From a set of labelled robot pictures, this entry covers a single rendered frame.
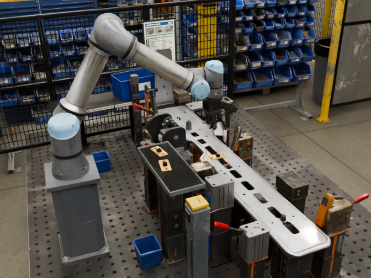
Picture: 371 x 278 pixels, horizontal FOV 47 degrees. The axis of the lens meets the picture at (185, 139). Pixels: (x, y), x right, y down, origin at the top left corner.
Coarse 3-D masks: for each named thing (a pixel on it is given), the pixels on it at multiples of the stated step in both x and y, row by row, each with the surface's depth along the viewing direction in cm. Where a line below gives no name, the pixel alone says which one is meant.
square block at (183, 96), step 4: (176, 92) 263; (180, 92) 263; (184, 92) 262; (188, 92) 263; (176, 96) 264; (180, 96) 261; (184, 96) 263; (188, 96) 264; (176, 100) 266; (180, 100) 263; (184, 100) 264; (188, 100) 265; (176, 104) 268; (180, 104) 264; (184, 104) 266; (184, 112) 268
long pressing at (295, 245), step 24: (192, 120) 239; (216, 144) 214; (216, 168) 193; (240, 168) 192; (240, 192) 175; (264, 192) 175; (264, 216) 161; (288, 216) 160; (288, 240) 148; (312, 240) 148
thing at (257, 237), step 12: (252, 228) 145; (264, 228) 145; (240, 240) 148; (252, 240) 143; (264, 240) 145; (240, 252) 150; (252, 252) 145; (264, 252) 148; (240, 264) 154; (252, 264) 149; (264, 264) 152; (240, 276) 156; (252, 276) 152
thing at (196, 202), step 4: (196, 196) 146; (200, 196) 146; (188, 200) 144; (192, 200) 144; (196, 200) 144; (200, 200) 144; (204, 200) 144; (188, 204) 143; (192, 204) 142; (196, 204) 142; (200, 204) 142; (204, 204) 142; (208, 204) 142; (192, 208) 140; (196, 208) 140
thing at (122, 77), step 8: (120, 72) 268; (128, 72) 270; (136, 72) 273; (144, 72) 276; (112, 80) 265; (120, 80) 270; (128, 80) 255; (144, 80) 260; (152, 80) 264; (120, 88) 256; (128, 88) 257; (144, 88) 263; (152, 88) 266; (120, 96) 259; (128, 96) 259; (144, 96) 265
